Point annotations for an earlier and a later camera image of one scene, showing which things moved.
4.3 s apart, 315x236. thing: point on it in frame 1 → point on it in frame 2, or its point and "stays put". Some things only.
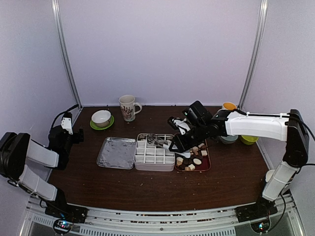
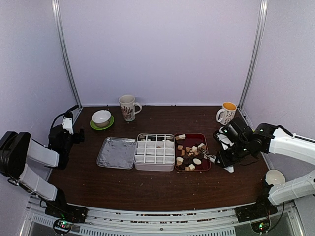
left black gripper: [79, 138] stays put
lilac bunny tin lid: [117, 153] stays put
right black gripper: [180, 145] → [225, 162]
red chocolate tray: [197, 159] stays put
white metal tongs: [152, 138] → [211, 158]
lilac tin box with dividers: [152, 153] stays put
